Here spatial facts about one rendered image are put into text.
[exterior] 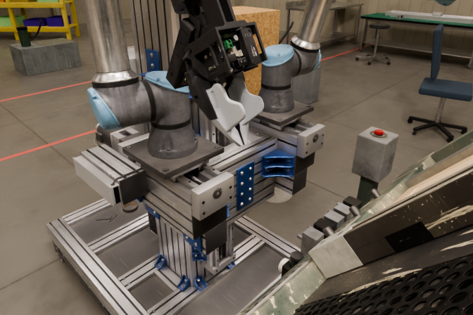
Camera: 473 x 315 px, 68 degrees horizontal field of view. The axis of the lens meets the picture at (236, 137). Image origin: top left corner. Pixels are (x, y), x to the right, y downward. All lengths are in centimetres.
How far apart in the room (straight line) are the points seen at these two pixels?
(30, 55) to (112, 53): 554
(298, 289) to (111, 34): 73
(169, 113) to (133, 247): 115
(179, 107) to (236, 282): 102
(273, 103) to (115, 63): 63
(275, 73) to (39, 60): 548
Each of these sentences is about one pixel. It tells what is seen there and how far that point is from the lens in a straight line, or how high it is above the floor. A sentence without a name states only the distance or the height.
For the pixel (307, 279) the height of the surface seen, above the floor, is 90.
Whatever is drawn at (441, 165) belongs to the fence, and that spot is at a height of 101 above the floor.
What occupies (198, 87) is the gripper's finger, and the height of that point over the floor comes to 139.
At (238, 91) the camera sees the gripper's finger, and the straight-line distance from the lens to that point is 50.
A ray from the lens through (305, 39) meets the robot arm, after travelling 139.
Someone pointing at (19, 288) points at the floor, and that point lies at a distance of 233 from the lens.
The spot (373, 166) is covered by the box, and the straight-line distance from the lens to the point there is 151.
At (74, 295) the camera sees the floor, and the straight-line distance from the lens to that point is 217.
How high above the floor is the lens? 153
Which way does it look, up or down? 26 degrees down
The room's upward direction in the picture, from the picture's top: straight up
